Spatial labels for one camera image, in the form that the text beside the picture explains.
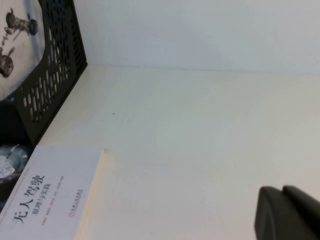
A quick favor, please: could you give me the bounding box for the black plastic book stand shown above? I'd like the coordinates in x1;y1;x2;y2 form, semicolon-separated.
0;0;89;149

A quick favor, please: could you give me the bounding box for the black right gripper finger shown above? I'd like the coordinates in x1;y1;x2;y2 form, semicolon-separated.
253;184;320;240

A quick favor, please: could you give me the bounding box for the white car suspension book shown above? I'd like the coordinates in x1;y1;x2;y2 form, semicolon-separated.
0;0;61;102

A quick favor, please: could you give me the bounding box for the white autonomous driving book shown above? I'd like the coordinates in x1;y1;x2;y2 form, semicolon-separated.
0;143;111;240

